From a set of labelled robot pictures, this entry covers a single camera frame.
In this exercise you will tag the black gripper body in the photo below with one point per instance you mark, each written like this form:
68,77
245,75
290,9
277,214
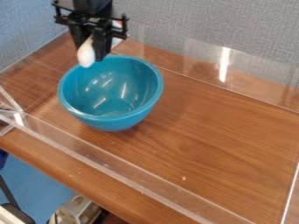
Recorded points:
91,13

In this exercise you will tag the black white object bottom left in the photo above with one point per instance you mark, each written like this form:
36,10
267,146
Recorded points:
11,215

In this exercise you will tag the clear acrylic front barrier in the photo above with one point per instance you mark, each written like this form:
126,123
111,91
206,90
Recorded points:
127,190

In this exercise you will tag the white power strip below table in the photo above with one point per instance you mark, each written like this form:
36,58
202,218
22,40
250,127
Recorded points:
78,211

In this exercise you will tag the white brown toy mushroom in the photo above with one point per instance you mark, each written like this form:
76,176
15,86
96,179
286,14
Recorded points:
86,53

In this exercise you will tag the blue bowl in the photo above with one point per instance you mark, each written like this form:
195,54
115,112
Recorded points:
113,95

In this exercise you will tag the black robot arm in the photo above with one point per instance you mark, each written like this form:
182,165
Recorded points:
91,20

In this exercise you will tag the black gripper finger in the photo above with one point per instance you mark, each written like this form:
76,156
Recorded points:
102,42
79,32

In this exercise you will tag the clear acrylic corner bracket left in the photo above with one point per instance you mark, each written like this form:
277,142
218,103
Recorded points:
11,113

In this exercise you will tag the clear acrylic back barrier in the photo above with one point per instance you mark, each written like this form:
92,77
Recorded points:
263,79

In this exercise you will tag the clear acrylic barrier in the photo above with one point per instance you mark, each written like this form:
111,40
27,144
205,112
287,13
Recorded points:
263,79
127,190

